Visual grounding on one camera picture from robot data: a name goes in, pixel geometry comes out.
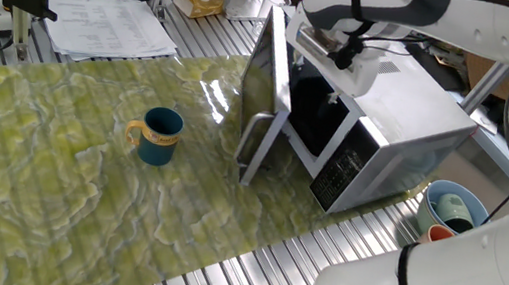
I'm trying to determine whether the white paper note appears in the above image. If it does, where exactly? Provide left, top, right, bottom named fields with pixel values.
left=467, top=104, right=502, bottom=137

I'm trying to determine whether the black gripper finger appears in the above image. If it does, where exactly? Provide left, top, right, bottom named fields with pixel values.
left=322, top=90, right=343, bottom=121

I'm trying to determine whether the stack of light blue cups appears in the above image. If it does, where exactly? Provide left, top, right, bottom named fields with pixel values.
left=413, top=176, right=496, bottom=243

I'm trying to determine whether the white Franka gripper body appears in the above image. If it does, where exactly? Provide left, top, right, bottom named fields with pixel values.
left=276, top=13, right=387, bottom=102

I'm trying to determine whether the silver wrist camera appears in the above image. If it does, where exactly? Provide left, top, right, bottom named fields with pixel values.
left=292, top=22, right=351, bottom=65

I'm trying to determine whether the black camera cable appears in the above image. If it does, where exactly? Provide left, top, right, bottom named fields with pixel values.
left=333, top=0, right=509, bottom=96

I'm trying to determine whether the silver microwave oven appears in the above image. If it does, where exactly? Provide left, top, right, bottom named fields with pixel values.
left=261, top=20, right=490, bottom=234

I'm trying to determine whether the white printed paper stack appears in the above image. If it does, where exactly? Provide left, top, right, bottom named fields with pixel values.
left=38, top=0, right=185, bottom=76

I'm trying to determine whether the short aluminium post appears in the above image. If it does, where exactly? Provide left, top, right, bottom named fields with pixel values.
left=3, top=4, right=36, bottom=63

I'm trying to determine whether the green marble pattern mat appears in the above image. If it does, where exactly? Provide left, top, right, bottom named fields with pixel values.
left=0, top=20, right=446, bottom=285

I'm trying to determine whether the white power strip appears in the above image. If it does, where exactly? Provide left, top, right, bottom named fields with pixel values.
left=0, top=0, right=17, bottom=34

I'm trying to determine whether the black glass microwave door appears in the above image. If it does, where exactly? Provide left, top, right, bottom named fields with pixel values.
left=226, top=3, right=307, bottom=192

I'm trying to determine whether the teal mug with yellow handle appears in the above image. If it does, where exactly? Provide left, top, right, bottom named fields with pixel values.
left=120, top=102, right=187, bottom=170

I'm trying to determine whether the brown cardboard box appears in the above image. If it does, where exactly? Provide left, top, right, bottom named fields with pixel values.
left=461, top=52, right=509, bottom=101

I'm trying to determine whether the pale green mug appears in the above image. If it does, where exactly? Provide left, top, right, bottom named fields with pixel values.
left=432, top=190, right=479, bottom=237

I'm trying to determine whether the orange cup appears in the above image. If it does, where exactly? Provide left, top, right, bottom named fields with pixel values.
left=415, top=221, right=458, bottom=250

